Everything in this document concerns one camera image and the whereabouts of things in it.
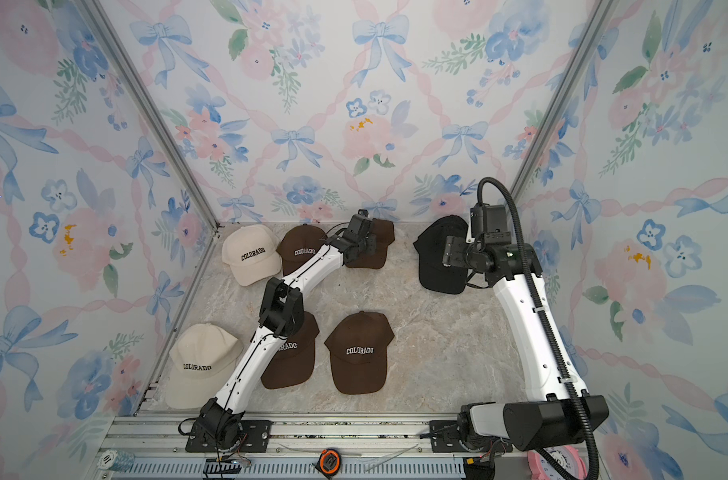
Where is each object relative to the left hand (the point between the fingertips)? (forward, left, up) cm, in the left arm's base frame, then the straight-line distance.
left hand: (374, 238), depth 107 cm
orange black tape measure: (-66, +10, -3) cm, 67 cm away
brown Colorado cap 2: (+4, -4, -4) cm, 7 cm away
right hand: (-24, -23, +23) cm, 40 cm away
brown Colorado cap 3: (-43, +23, -6) cm, 49 cm away
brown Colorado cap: (-3, +26, 0) cm, 27 cm away
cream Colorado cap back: (-8, +42, -1) cm, 43 cm away
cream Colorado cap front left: (-46, +46, -1) cm, 65 cm away
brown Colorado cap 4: (-42, +4, -1) cm, 42 cm away
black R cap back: (0, -21, -4) cm, 21 cm away
